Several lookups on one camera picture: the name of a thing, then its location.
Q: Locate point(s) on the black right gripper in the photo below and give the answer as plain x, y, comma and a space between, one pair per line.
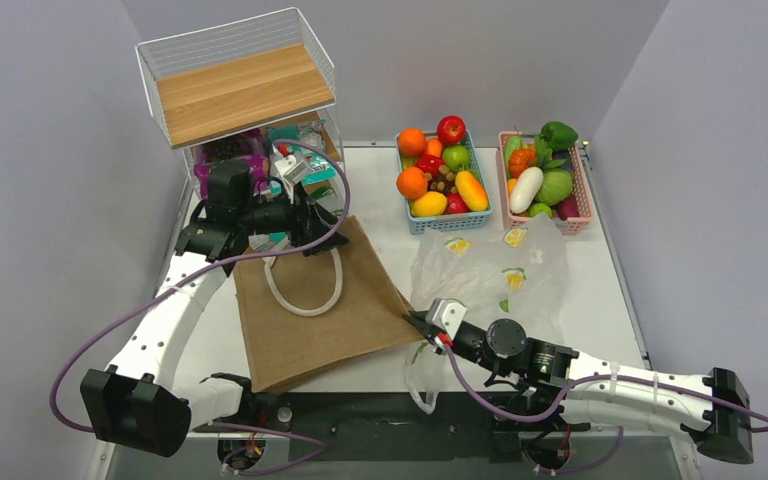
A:
419, 318

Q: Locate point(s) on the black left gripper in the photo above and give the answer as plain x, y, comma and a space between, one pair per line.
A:
309, 223

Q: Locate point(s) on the teal snack packet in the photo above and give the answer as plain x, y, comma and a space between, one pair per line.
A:
311, 133

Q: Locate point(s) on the clear plastic lemon-print bag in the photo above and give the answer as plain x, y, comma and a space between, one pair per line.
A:
520, 273

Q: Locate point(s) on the brown jute tote bag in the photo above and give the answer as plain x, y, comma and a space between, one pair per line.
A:
302, 316

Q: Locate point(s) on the purple snack packet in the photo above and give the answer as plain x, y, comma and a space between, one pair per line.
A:
249, 147

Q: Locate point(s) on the yellow orange mango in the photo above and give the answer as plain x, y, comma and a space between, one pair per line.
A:
471, 191

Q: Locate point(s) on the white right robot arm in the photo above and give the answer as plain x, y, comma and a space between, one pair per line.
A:
568, 387

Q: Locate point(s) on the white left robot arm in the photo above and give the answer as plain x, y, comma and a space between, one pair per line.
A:
132, 402

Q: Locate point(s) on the green snack packet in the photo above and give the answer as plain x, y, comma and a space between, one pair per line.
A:
329, 199

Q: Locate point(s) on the orange fruit front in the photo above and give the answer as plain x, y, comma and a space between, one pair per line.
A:
412, 183

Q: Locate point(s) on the orange fruit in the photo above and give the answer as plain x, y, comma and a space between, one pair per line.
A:
411, 142
412, 183

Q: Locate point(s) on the blue plastic fruit basket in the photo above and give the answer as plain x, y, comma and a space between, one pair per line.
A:
457, 215

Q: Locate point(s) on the yellow lemon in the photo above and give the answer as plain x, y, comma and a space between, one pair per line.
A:
431, 204

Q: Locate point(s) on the orange fruit back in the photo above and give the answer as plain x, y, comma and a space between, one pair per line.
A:
411, 142

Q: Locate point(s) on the red bell pepper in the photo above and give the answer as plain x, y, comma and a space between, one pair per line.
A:
429, 165

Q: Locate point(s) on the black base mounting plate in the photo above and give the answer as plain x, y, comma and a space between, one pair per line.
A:
390, 427

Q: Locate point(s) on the pink plastic vegetable basket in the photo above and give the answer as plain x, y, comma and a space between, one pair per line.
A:
581, 196

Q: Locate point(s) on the green apple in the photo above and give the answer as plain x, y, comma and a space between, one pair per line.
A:
457, 158

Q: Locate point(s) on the white eggplant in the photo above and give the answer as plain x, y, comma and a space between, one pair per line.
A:
525, 190

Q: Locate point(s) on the red apple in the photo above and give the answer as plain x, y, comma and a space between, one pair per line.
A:
451, 130

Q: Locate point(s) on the green cabbage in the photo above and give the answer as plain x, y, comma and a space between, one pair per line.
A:
556, 186

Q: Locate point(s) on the orange pumpkin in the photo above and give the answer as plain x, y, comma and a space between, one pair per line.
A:
520, 160

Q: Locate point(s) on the green bell pepper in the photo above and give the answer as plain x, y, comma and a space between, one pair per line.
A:
559, 136

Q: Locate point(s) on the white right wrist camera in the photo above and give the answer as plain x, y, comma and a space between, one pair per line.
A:
447, 315

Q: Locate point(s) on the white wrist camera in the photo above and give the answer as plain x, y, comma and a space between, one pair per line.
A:
447, 315
290, 167

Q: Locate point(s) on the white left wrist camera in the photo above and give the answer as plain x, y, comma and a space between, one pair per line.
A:
290, 167

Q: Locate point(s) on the white wire wooden shelf rack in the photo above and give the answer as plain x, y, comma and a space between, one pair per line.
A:
266, 71

